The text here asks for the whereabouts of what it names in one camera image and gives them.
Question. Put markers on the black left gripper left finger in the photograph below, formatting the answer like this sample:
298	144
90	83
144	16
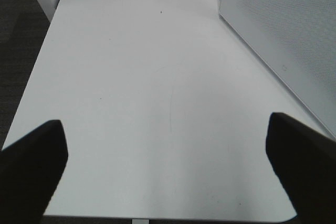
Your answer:
31	169

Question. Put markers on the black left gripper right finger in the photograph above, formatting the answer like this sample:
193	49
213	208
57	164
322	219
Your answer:
304	162

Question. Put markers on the white table leg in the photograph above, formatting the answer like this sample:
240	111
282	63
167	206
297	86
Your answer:
140	221

